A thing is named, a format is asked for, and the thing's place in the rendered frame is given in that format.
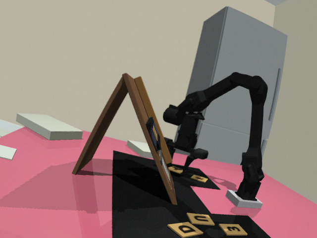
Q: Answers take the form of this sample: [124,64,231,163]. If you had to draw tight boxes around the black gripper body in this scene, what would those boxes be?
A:
[164,128,209,160]

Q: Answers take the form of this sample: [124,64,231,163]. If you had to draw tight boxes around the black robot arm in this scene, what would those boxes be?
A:
[163,72,268,201]

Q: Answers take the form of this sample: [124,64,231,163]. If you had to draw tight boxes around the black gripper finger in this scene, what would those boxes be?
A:
[182,156,198,173]
[168,149,176,167]

